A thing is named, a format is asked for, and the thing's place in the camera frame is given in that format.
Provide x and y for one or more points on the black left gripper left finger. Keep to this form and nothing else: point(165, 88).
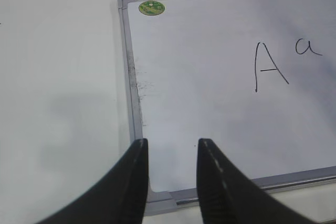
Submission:
point(118, 197)

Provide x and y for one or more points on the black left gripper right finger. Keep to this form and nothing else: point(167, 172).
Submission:
point(226, 195)

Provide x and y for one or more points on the round green magnet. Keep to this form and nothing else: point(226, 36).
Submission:
point(151, 8)

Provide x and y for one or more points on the white board with grey frame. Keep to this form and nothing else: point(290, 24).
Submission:
point(255, 76)

